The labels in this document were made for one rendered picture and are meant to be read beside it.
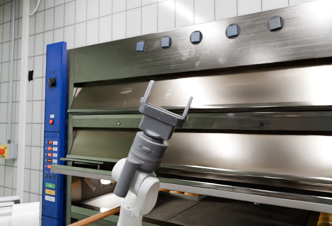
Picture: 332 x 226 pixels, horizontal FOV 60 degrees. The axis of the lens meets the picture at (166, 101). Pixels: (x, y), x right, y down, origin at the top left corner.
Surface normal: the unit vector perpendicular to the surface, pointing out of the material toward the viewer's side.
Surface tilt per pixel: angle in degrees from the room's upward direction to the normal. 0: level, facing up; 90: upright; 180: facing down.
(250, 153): 70
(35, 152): 90
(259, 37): 90
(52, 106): 90
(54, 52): 90
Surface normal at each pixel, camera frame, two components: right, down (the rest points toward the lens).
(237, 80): -0.50, -0.40
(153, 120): -0.14, 0.06
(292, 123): -0.53, -0.06
